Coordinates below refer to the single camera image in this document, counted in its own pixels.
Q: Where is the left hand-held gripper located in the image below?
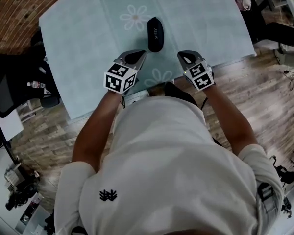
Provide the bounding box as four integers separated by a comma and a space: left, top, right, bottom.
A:
103, 48, 147, 95

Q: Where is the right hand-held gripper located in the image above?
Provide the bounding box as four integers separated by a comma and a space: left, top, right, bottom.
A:
177, 49, 216, 92

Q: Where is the black glasses case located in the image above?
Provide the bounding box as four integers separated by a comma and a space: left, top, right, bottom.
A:
146, 16, 166, 53

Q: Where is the person's left forearm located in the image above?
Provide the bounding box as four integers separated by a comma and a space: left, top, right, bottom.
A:
71, 91, 125, 174

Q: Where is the person's right forearm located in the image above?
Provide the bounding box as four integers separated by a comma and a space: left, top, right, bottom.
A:
201, 83, 258, 161

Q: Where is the light blue floral tablecloth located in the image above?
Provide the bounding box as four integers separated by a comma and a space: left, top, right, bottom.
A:
38, 0, 258, 120

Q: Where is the person's white shoe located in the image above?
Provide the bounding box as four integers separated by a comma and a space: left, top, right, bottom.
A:
127, 90, 150, 105

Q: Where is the pink white soft item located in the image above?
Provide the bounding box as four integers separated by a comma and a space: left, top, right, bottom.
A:
236, 0, 252, 11

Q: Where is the clear plastic water bottle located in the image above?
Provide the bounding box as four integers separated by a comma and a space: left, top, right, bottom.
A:
26, 81, 47, 89

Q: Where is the person's white t-shirt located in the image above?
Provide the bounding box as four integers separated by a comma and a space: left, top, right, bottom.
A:
54, 95, 285, 235

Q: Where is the black mesh office chair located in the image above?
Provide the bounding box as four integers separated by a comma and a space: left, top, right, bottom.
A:
0, 53, 61, 119

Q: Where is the white side table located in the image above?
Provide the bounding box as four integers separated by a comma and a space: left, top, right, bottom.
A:
0, 109, 25, 142

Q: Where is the black tripod stand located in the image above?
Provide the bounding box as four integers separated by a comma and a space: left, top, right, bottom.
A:
271, 145, 294, 218

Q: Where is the black machine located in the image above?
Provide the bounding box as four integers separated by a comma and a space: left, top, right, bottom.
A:
4, 170, 40, 212

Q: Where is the black gear pile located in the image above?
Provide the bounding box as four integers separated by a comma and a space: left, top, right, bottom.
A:
43, 213, 56, 235

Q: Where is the grey shoulder strap with buckle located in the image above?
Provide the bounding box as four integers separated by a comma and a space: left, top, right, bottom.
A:
256, 182, 283, 220

